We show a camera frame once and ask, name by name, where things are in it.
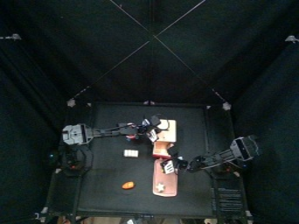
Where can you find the white ridged toy block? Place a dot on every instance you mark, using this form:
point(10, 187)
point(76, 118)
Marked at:
point(131, 153)

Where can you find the small pink open box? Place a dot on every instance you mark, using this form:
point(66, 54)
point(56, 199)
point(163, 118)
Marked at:
point(161, 149)

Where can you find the long pink toy tray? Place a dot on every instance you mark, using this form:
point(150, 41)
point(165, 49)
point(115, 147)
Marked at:
point(166, 180)

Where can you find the grey frame corner bracket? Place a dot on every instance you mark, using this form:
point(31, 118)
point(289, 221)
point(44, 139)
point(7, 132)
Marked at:
point(14, 37)
point(226, 106)
point(291, 38)
point(71, 102)

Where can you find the small red toy piece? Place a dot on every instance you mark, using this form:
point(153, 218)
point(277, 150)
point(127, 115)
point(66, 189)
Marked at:
point(131, 136)

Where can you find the white toy starfruit slice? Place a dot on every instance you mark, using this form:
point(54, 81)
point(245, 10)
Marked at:
point(161, 187)

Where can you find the small frame middle bracket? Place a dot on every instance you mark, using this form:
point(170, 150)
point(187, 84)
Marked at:
point(149, 102)

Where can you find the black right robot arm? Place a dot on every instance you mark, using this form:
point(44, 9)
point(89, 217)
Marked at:
point(227, 156)

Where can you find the cream toy box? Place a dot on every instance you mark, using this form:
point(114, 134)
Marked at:
point(169, 134)

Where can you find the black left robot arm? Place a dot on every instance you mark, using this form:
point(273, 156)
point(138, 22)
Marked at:
point(83, 133)

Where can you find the orange toy food piece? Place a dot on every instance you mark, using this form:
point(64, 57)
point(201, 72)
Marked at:
point(129, 185)

